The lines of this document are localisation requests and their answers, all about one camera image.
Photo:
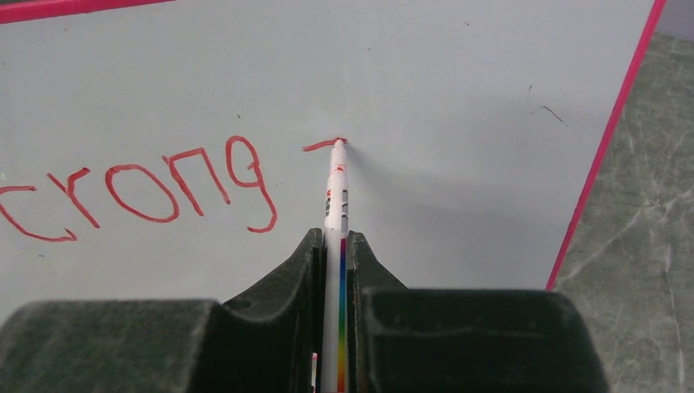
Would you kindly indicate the pink-framed whiteboard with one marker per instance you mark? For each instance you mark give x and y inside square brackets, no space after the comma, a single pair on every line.
[178,149]

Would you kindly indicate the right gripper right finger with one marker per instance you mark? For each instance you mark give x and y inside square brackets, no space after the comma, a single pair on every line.
[463,340]

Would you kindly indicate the white red whiteboard marker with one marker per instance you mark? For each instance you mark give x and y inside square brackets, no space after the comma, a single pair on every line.
[334,355]

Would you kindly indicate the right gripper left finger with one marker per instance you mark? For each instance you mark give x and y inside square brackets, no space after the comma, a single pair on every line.
[261,340]

